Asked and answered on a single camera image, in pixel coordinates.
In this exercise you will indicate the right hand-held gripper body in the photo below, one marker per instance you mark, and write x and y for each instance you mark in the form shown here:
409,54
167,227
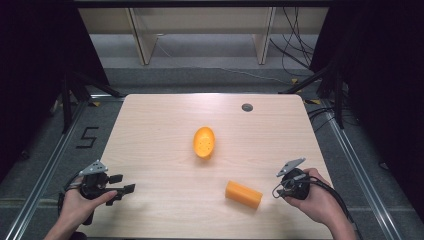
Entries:
296,186

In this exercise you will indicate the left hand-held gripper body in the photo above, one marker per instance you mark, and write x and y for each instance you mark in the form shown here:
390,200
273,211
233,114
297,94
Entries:
95,183

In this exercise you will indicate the orange rectangular block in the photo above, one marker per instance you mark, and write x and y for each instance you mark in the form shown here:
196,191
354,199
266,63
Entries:
243,194

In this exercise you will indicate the orange perforated plastic dish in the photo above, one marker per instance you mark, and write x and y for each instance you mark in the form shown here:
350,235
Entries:
203,142

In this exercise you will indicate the person's right hand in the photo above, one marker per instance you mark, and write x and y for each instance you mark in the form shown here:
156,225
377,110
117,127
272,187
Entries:
316,200

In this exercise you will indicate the person's left hand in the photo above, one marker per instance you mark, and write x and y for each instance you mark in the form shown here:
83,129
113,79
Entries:
76,208

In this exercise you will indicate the black tape numeral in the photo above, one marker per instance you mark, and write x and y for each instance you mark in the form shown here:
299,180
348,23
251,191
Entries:
88,137

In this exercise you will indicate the yellow tape piece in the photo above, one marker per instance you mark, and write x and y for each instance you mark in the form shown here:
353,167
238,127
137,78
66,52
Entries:
294,81
96,104
312,101

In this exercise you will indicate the black metal stand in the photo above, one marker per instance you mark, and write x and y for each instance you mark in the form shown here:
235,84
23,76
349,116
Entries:
66,100
337,96

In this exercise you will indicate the grey round table grommet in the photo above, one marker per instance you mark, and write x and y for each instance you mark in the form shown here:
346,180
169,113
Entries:
247,107

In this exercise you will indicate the dark curtain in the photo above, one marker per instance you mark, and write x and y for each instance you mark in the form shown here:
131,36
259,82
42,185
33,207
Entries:
30,66
383,83

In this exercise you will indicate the white shelf unit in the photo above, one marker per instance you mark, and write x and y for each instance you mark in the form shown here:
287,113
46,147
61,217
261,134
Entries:
200,20

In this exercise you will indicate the aluminium floor rail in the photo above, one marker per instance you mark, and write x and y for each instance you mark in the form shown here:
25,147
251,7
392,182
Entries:
50,166
363,176

